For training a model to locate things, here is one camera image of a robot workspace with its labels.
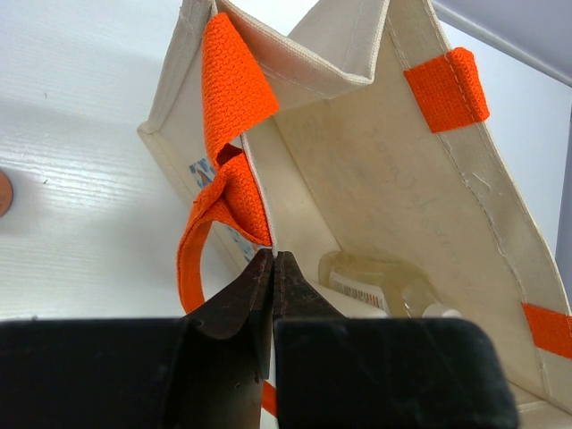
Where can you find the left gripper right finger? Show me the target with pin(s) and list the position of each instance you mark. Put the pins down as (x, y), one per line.
(333, 371)

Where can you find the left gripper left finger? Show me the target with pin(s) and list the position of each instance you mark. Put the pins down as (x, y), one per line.
(203, 370)

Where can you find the yellow liquid clear bottle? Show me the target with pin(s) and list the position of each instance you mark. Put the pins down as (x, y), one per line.
(396, 288)

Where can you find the canvas bag with orange handles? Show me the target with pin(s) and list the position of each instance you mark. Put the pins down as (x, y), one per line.
(361, 131)

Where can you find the orange bottle blue cap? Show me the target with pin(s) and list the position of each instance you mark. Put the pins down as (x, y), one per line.
(6, 193)

